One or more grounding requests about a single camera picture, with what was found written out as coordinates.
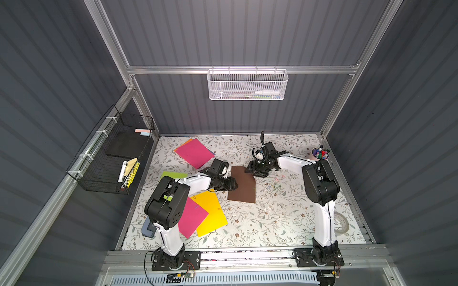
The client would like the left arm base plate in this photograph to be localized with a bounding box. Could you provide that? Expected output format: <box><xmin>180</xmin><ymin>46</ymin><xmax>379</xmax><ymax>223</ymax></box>
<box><xmin>151</xmin><ymin>250</ymin><xmax>202</xmax><ymax>271</ymax></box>

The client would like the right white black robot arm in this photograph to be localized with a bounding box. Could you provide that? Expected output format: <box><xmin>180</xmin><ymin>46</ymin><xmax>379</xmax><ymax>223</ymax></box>
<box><xmin>246</xmin><ymin>143</ymin><xmax>344</xmax><ymax>267</ymax></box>

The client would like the magenta paper sheet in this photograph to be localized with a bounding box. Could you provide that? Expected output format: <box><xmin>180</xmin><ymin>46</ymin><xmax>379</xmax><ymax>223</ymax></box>
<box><xmin>176</xmin><ymin>139</ymin><xmax>213</xmax><ymax>169</ymax></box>
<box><xmin>178</xmin><ymin>198</ymin><xmax>209</xmax><ymax>239</ymax></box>

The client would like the brown paper sheet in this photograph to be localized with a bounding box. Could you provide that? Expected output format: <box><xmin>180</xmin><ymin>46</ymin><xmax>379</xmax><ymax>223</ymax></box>
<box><xmin>227</xmin><ymin>166</ymin><xmax>256</xmax><ymax>203</ymax></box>

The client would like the white wire mesh basket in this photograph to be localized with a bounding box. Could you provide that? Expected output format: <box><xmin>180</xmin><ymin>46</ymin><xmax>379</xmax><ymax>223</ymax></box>
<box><xmin>206</xmin><ymin>67</ymin><xmax>289</xmax><ymax>101</ymax></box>

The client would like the grey blue stapler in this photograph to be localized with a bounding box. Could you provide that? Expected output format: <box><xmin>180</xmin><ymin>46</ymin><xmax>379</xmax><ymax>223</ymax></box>
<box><xmin>141</xmin><ymin>217</ymin><xmax>157</xmax><ymax>238</ymax></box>

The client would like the yellow paper sheet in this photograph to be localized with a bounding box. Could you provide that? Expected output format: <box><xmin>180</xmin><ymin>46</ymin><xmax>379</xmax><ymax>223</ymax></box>
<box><xmin>191</xmin><ymin>191</ymin><xmax>228</xmax><ymax>237</ymax></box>

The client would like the black wire wall basket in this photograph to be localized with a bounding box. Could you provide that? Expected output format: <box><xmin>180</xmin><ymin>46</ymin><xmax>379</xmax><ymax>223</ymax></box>
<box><xmin>68</xmin><ymin>107</ymin><xmax>155</xmax><ymax>195</ymax></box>

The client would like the white marker in basket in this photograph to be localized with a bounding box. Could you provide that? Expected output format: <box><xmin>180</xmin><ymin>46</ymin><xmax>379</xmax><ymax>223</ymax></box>
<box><xmin>253</xmin><ymin>90</ymin><xmax>281</xmax><ymax>98</ymax></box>

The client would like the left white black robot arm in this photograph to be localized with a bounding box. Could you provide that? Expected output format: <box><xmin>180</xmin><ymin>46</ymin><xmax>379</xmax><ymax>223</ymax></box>
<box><xmin>141</xmin><ymin>159</ymin><xmax>237</xmax><ymax>259</ymax></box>

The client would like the cup of coloured markers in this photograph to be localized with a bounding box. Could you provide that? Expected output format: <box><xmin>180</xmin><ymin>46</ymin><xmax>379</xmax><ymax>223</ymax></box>
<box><xmin>311</xmin><ymin>145</ymin><xmax>330</xmax><ymax>160</ymax></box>

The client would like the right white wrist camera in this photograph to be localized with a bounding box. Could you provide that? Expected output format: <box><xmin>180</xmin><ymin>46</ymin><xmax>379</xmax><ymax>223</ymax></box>
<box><xmin>252</xmin><ymin>147</ymin><xmax>265</xmax><ymax>162</ymax></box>

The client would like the orange paper sheet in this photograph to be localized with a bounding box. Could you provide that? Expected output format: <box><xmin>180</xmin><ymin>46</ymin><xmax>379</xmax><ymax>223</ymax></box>
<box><xmin>174</xmin><ymin>138</ymin><xmax>193</xmax><ymax>152</ymax></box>

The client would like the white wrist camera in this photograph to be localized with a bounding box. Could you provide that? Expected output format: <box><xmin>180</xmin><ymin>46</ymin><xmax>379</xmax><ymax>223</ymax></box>
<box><xmin>221</xmin><ymin>162</ymin><xmax>230</xmax><ymax>177</ymax></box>
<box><xmin>252</xmin><ymin>147</ymin><xmax>265</xmax><ymax>162</ymax></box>

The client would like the clear tape roll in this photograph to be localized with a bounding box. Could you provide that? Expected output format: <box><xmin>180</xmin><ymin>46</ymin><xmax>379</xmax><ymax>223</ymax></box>
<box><xmin>334</xmin><ymin>212</ymin><xmax>350</xmax><ymax>236</ymax></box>

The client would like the yellow notepad in basket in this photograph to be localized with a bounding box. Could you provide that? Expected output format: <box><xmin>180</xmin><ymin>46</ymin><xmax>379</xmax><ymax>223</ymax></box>
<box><xmin>117</xmin><ymin>158</ymin><xmax>140</xmax><ymax>191</ymax></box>

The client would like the lime green paper sheet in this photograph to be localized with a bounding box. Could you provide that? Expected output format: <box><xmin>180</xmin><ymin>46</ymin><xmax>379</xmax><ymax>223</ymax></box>
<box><xmin>161</xmin><ymin>171</ymin><xmax>188</xmax><ymax>179</ymax></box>

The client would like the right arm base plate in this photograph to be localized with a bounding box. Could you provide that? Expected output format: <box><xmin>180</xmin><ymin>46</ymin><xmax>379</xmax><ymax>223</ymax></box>
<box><xmin>292</xmin><ymin>246</ymin><xmax>345</xmax><ymax>268</ymax></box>

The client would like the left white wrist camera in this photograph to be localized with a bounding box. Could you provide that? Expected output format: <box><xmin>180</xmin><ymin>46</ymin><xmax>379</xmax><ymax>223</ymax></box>
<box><xmin>221</xmin><ymin>162</ymin><xmax>230</xmax><ymax>177</ymax></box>

